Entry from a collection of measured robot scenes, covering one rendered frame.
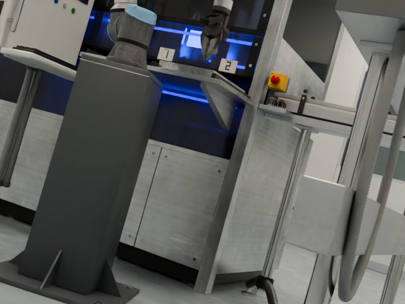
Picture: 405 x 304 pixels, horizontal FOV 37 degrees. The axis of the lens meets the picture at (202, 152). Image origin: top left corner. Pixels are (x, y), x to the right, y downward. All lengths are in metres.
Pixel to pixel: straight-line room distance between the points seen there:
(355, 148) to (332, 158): 6.13
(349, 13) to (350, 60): 6.47
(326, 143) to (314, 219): 6.36
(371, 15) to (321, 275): 0.50
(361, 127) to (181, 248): 1.70
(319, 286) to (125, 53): 1.21
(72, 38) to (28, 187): 0.81
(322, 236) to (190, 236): 1.78
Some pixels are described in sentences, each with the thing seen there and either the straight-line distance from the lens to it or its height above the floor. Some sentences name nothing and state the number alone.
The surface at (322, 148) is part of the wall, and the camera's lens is 7.40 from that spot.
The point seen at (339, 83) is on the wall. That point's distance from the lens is 7.52.
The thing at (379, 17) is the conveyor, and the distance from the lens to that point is 1.10.
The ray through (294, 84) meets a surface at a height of 1.07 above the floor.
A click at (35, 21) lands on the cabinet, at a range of 2.98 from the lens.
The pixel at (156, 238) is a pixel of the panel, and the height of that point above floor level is 0.16.
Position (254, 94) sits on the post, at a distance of 2.75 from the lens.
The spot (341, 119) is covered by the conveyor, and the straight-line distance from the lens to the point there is 2.73.
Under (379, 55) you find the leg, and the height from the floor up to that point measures 0.82.
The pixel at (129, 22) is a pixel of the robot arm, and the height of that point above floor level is 0.95.
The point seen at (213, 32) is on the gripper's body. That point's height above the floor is 1.06.
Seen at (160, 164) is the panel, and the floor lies 0.49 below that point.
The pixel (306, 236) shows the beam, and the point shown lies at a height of 0.45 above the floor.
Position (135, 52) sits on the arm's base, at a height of 0.85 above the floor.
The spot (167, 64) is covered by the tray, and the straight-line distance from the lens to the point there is 2.54.
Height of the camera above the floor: 0.50
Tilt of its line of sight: 2 degrees up
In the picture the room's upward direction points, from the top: 16 degrees clockwise
